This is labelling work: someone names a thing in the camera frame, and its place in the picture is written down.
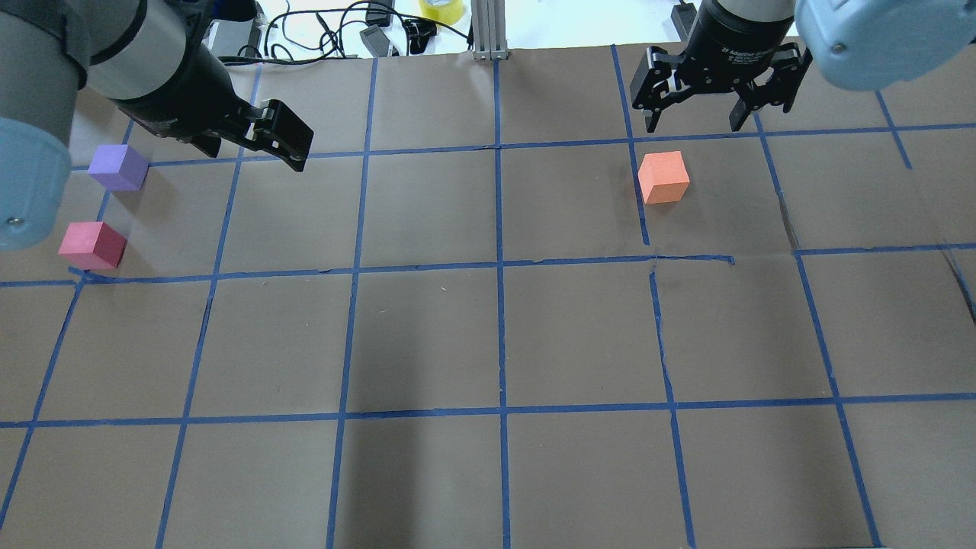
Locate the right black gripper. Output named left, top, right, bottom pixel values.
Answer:
left=631, top=1, right=813, bottom=134

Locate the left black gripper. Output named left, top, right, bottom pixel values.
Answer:
left=114, top=30, right=314, bottom=172

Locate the orange foam cube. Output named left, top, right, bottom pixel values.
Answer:
left=637, top=152, right=690, bottom=205

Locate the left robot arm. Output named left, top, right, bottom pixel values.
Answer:
left=1, top=1, right=314, bottom=251

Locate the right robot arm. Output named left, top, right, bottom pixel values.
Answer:
left=630, top=1, right=975, bottom=132

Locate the black power adapter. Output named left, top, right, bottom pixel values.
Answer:
left=359, top=25, right=401, bottom=58

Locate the purple foam cube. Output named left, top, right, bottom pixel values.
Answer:
left=87, top=145, right=149, bottom=192

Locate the yellow tape roll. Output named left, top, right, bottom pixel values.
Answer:
left=418, top=0, right=466, bottom=25

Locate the pink foam cube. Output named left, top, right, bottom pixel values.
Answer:
left=58, top=221, right=128, bottom=270

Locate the aluminium frame post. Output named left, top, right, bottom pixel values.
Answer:
left=470, top=0, right=510, bottom=62

